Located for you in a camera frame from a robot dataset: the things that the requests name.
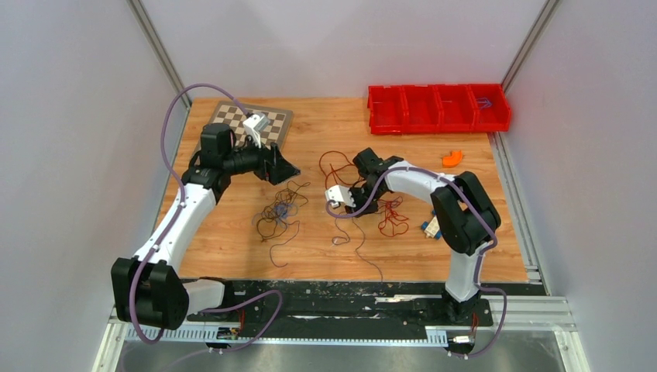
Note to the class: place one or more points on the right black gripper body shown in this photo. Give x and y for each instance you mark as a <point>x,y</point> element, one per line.
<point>360,196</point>

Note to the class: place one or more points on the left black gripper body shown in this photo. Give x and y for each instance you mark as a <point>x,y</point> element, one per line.
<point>268,170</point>

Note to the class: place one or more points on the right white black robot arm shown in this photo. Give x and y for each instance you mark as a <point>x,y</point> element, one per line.
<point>466,216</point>

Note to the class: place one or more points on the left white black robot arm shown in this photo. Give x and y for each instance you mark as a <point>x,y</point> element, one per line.
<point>146,287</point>

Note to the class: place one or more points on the wooden chessboard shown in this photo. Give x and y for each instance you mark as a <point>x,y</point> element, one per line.
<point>276,132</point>

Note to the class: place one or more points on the white blue toy block car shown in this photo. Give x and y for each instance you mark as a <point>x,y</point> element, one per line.
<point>431,228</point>

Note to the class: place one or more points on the red bin far left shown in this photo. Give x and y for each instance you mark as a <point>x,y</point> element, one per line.
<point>388,109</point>

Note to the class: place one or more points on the red bin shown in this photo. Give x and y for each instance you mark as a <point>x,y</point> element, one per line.
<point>388,109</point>
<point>458,105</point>
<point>424,112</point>
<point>493,108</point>

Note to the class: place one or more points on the orange plastic piece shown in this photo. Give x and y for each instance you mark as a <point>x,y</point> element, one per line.
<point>453,159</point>

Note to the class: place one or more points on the red bin far right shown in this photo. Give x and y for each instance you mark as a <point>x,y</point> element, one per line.
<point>493,108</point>

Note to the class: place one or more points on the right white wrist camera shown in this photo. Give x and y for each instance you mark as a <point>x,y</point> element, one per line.
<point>339,195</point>

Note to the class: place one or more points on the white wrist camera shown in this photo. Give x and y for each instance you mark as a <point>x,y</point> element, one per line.
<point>254,125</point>
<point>339,195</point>

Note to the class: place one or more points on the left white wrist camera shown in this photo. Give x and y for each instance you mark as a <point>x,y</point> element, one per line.
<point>254,125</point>

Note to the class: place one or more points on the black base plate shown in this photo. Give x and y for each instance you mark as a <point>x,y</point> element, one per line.
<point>343,309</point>

